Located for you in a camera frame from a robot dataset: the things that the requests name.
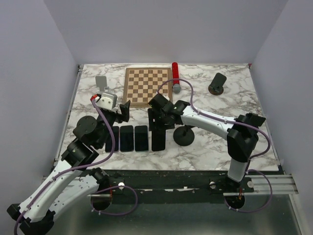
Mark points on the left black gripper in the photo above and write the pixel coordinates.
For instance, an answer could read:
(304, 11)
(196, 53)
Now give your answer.
(124, 109)

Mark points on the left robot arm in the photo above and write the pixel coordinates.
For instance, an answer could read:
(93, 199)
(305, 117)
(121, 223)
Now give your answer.
(75, 176)

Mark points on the brown round phone stand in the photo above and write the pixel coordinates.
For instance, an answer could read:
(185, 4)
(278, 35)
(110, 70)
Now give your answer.
(216, 86)

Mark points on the teal-backed phone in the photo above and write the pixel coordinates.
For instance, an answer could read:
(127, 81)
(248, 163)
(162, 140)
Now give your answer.
(141, 140)

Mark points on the red handled microphone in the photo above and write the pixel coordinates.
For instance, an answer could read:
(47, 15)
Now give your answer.
(175, 76)

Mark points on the black folding phone stand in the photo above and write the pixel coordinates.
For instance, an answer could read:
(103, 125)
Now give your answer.
(255, 120)

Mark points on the black round phone stand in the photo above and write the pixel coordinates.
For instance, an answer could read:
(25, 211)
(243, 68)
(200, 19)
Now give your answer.
(184, 136)

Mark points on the grey metal phone stand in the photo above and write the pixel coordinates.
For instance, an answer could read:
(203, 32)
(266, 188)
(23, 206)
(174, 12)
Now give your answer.
(102, 84)

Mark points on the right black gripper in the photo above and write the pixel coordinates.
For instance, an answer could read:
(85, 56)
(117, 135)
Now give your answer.
(152, 114)

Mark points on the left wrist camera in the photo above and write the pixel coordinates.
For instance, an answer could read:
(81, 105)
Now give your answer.
(106, 100)

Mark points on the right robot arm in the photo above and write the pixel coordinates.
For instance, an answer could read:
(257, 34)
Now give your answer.
(240, 133)

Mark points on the wooden chessboard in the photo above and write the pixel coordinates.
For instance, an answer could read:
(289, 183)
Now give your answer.
(142, 84)

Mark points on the purple-cased black phone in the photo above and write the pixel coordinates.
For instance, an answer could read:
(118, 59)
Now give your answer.
(108, 145)

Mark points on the black front mounting rail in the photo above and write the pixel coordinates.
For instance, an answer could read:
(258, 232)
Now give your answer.
(126, 187)

